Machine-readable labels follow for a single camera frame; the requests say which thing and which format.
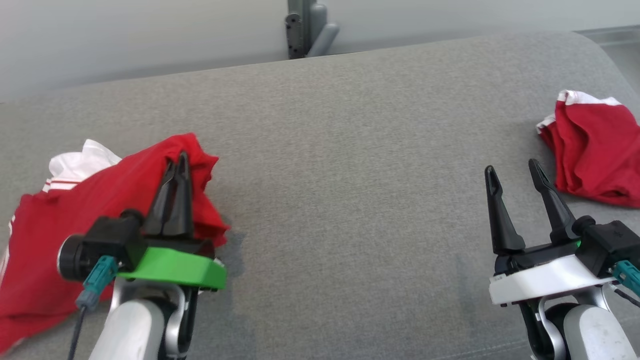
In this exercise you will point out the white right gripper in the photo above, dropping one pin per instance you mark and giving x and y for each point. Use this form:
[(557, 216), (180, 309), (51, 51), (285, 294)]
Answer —
[(545, 282)]

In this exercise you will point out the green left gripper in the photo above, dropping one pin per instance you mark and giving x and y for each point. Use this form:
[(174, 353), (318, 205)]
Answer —
[(175, 267)]

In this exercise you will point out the red shorts with white stripe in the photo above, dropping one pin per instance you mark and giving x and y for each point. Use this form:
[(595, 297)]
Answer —
[(595, 150)]

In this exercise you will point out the red Bulls basketball jersey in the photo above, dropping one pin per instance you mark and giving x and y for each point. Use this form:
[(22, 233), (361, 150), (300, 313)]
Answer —
[(45, 250)]

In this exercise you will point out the grey fabric sofa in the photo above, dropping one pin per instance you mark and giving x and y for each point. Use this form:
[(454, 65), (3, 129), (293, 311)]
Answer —
[(350, 150)]

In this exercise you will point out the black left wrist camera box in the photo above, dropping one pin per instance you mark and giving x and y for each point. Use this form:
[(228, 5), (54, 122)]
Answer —
[(117, 240)]

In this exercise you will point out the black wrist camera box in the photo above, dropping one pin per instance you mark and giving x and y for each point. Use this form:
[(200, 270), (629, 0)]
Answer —
[(117, 240), (615, 240)]

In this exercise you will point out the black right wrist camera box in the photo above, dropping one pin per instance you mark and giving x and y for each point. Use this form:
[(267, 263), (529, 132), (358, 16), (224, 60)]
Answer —
[(615, 240)]

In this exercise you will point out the dark bracket plate with screws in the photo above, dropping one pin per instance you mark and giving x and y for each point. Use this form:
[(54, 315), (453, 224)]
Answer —
[(293, 37)]

